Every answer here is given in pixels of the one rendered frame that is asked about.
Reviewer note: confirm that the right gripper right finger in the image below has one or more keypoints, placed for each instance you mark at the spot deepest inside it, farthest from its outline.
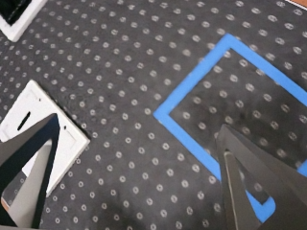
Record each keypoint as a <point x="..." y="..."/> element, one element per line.
<point x="286" y="186"/>

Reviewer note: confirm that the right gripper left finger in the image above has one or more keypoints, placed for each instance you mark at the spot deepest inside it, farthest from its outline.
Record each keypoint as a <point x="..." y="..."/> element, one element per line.
<point x="15" y="153"/>

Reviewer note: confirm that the blue tape outline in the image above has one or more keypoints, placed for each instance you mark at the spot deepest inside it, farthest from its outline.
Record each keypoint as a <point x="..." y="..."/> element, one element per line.
<point x="260" y="209"/>

